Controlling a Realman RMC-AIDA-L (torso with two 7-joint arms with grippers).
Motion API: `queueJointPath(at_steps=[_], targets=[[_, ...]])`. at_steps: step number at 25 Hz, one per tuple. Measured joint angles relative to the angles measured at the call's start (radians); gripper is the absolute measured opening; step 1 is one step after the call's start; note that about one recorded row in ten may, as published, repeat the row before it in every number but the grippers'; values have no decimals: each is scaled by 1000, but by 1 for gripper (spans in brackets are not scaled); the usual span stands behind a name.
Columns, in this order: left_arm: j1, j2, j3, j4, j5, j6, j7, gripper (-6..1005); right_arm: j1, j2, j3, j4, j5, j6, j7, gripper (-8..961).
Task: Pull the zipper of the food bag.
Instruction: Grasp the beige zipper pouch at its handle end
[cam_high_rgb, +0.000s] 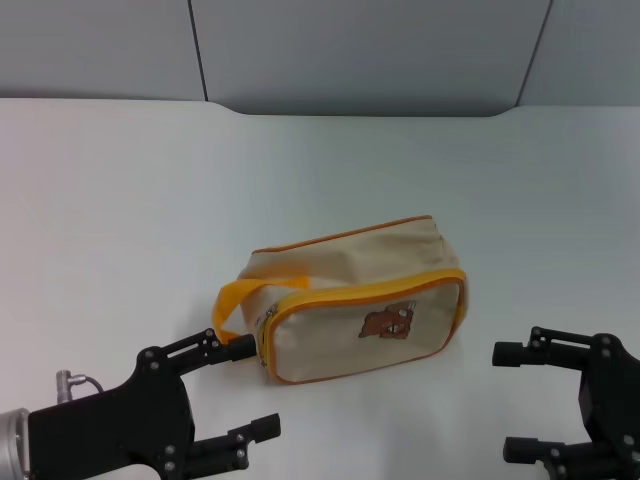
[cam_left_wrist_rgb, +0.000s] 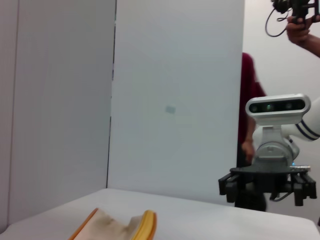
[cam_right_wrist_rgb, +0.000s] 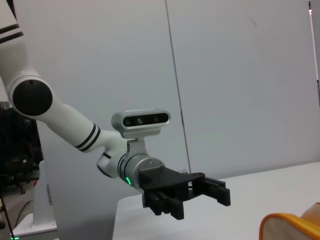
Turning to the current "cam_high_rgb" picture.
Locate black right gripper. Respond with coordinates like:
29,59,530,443
491,325,640,480

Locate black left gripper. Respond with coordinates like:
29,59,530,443
27,327,282,480

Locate beige orange-trimmed bear food bag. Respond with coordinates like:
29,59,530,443
212,214,470,386

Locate left gripper cable with connector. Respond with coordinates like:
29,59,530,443
54,368,107,404

